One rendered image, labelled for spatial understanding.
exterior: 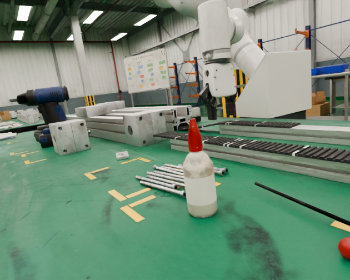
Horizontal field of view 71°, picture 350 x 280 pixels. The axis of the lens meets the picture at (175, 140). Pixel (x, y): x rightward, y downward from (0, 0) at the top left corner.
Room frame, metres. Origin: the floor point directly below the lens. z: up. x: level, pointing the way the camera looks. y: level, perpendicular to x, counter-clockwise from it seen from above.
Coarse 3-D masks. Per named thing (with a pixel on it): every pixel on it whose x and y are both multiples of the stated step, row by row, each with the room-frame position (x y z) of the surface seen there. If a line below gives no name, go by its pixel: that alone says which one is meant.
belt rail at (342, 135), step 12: (228, 132) 0.71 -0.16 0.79; (240, 132) 0.68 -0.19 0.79; (252, 132) 0.65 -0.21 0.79; (264, 132) 0.62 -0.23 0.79; (276, 132) 0.60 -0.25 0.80; (288, 132) 0.57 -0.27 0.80; (300, 132) 0.54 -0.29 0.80; (312, 132) 0.52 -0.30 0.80; (324, 132) 0.50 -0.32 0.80; (336, 132) 0.48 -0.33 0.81; (348, 132) 0.47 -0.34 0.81; (348, 144) 0.47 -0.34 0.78
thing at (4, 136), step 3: (9, 132) 1.50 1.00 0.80; (0, 135) 1.42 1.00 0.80; (3, 135) 1.41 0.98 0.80; (6, 135) 1.41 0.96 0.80; (9, 135) 1.38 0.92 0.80; (12, 135) 1.38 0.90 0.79; (15, 135) 1.39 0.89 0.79; (0, 138) 1.32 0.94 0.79; (3, 138) 1.33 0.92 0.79; (6, 138) 1.34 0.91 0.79; (9, 138) 1.35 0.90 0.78
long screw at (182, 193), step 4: (144, 184) 0.39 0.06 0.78; (148, 184) 0.38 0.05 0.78; (152, 184) 0.38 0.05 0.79; (156, 184) 0.38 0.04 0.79; (160, 188) 0.36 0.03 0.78; (164, 188) 0.36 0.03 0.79; (168, 188) 0.35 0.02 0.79; (172, 192) 0.34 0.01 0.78; (176, 192) 0.34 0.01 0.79; (180, 192) 0.33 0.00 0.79; (184, 192) 0.33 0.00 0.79; (184, 196) 0.33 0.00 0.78
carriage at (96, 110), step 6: (78, 108) 1.11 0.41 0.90; (84, 108) 1.04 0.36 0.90; (90, 108) 1.04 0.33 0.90; (96, 108) 1.05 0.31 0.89; (102, 108) 1.07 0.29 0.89; (108, 108) 1.09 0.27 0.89; (78, 114) 1.12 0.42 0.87; (84, 114) 1.05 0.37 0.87; (90, 114) 1.04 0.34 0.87; (96, 114) 1.05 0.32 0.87; (102, 114) 1.08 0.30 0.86
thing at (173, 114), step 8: (112, 112) 1.30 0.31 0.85; (120, 112) 1.23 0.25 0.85; (128, 112) 1.15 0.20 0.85; (168, 112) 0.90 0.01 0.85; (176, 112) 0.90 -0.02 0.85; (184, 112) 0.94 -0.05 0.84; (168, 120) 0.90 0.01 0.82; (176, 120) 0.90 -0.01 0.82; (184, 120) 0.93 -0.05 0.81; (168, 128) 0.91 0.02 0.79; (176, 128) 0.90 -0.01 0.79
